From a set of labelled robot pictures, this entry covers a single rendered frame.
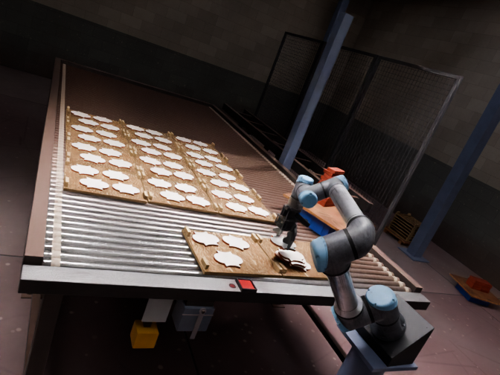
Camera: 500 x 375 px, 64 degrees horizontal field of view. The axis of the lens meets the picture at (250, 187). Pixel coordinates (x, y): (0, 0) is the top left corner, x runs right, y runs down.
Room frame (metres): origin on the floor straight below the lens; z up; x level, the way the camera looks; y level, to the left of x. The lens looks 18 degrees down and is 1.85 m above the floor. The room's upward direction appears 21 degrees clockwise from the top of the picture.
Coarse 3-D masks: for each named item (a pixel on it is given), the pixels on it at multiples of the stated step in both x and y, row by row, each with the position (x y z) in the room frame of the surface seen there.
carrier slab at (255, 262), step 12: (192, 240) 1.72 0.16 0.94; (252, 240) 1.97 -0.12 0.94; (204, 252) 1.66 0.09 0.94; (216, 252) 1.70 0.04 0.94; (240, 252) 1.79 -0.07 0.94; (252, 252) 1.84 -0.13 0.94; (216, 264) 1.60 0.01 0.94; (252, 264) 1.72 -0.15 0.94; (264, 264) 1.77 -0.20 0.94; (252, 276) 1.64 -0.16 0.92; (264, 276) 1.68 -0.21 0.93; (276, 276) 1.71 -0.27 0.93
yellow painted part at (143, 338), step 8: (136, 320) 1.36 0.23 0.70; (136, 328) 1.32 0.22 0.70; (144, 328) 1.33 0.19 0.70; (152, 328) 1.35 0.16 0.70; (136, 336) 1.29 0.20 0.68; (144, 336) 1.31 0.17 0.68; (152, 336) 1.32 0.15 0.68; (136, 344) 1.30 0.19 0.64; (144, 344) 1.31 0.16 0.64; (152, 344) 1.33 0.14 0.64
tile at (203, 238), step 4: (196, 232) 1.80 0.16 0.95; (200, 232) 1.81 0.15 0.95; (204, 232) 1.83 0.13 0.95; (196, 236) 1.76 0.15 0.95; (200, 236) 1.78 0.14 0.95; (204, 236) 1.79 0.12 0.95; (208, 236) 1.81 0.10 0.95; (212, 236) 1.82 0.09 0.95; (196, 240) 1.72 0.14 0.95; (200, 240) 1.73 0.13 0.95; (204, 240) 1.75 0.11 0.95; (208, 240) 1.76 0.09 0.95; (212, 240) 1.78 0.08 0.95; (216, 240) 1.79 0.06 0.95; (204, 244) 1.72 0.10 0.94; (208, 244) 1.73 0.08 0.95; (212, 244) 1.75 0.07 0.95; (216, 244) 1.76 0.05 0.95
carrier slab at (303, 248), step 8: (264, 240) 2.03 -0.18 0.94; (264, 248) 1.94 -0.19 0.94; (272, 248) 1.98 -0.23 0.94; (296, 248) 2.10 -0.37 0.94; (304, 248) 2.14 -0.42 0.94; (272, 256) 1.89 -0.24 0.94; (304, 256) 2.03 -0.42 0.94; (312, 264) 1.97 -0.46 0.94; (288, 272) 1.78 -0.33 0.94; (296, 272) 1.81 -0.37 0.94; (304, 272) 1.85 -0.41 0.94; (312, 272) 1.88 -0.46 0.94; (320, 272) 1.91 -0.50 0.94
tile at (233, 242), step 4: (224, 236) 1.87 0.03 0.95; (228, 236) 1.90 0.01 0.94; (232, 236) 1.91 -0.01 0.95; (224, 240) 1.83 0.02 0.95; (228, 240) 1.85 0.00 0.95; (232, 240) 1.86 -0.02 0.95; (236, 240) 1.88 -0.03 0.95; (240, 240) 1.90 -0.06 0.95; (228, 244) 1.82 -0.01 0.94; (232, 244) 1.82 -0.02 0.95; (236, 244) 1.84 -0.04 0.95; (240, 244) 1.86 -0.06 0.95; (244, 244) 1.87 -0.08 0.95; (248, 244) 1.89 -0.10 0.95; (236, 248) 1.81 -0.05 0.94; (240, 248) 1.82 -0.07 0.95; (244, 248) 1.84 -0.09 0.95; (248, 248) 1.85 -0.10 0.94
